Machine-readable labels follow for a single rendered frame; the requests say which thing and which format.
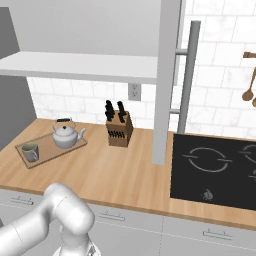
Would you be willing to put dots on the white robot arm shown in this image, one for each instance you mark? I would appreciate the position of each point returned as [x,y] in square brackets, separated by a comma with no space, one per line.
[63,210]

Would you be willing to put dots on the black hob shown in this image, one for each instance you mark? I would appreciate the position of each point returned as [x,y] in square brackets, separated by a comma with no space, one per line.
[213,180]

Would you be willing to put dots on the grey wall socket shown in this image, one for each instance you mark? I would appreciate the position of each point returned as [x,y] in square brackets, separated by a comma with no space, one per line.
[134,91]

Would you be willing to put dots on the wooden tray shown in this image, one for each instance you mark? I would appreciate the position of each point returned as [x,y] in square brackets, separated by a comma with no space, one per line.
[50,151]

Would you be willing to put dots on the hanging wooden spoon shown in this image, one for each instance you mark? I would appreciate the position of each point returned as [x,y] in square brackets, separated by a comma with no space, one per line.
[248,94]

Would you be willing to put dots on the grey base cupboard door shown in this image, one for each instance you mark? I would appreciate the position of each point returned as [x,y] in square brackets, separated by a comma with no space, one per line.
[130,243]
[206,250]

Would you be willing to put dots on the wooden utensil rail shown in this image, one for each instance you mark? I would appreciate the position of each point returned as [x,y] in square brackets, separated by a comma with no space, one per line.
[250,55]

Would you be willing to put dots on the white cabinet door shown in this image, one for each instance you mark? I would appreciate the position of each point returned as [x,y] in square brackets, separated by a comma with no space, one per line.
[165,83]

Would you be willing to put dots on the hanging wooden utensil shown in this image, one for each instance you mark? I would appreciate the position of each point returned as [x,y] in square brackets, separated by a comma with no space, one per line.
[254,102]

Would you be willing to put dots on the wooden knife block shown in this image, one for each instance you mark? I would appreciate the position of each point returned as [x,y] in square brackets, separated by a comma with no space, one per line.
[120,131]

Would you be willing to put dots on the grey-green mug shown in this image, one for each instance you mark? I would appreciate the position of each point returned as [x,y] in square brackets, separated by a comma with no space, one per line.
[30,153]

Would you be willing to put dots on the grey drawer front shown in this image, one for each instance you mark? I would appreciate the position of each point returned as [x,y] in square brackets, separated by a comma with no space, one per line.
[13,206]
[186,230]
[140,220]

